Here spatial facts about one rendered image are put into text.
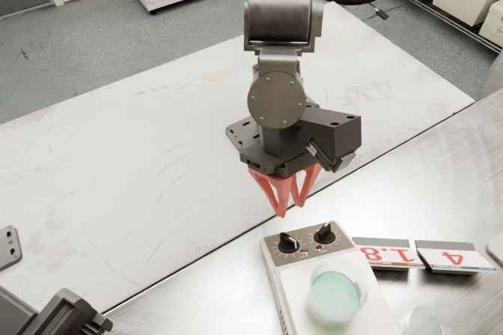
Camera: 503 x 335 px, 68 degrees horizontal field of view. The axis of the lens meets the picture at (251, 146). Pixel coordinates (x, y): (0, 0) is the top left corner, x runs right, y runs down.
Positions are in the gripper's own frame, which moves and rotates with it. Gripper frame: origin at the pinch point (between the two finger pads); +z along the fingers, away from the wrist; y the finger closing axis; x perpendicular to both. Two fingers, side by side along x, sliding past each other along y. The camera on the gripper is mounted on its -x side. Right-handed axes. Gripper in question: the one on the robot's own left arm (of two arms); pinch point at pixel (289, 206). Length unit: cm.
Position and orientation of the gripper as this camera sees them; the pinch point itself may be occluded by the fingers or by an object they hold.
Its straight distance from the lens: 51.8
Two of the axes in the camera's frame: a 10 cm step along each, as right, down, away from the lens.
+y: 7.9, -3.1, 5.3
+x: -6.0, -2.2, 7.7
